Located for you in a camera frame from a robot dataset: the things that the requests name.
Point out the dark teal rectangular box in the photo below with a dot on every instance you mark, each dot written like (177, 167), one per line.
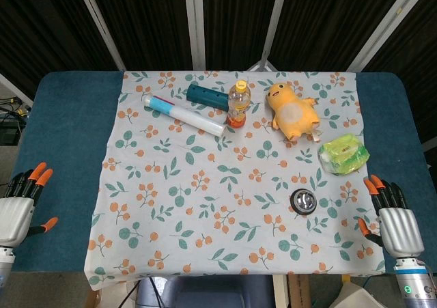
(207, 96)

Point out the green wet wipes pack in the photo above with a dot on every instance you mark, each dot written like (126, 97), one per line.
(343, 155)

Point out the floral tablecloth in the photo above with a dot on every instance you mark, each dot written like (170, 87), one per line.
(225, 171)

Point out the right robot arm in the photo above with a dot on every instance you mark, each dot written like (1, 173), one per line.
(414, 284)

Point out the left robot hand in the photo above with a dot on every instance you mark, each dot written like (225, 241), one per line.
(13, 212)

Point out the yellow plush duck toy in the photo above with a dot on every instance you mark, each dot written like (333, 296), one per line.
(294, 112)

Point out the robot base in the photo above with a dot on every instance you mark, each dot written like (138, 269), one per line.
(205, 291)

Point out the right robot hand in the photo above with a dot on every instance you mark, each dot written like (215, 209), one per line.
(399, 226)

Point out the blue table mat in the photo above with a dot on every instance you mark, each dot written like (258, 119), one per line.
(65, 171)

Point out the white tube with blue label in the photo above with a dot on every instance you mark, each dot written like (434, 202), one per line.
(182, 114)

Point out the plastic bottle with yellow cap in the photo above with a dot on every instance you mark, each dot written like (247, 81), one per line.
(238, 104)

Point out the round black metal tin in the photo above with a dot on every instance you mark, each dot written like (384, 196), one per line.
(303, 201)

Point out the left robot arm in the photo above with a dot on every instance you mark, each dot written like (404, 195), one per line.
(5, 263)

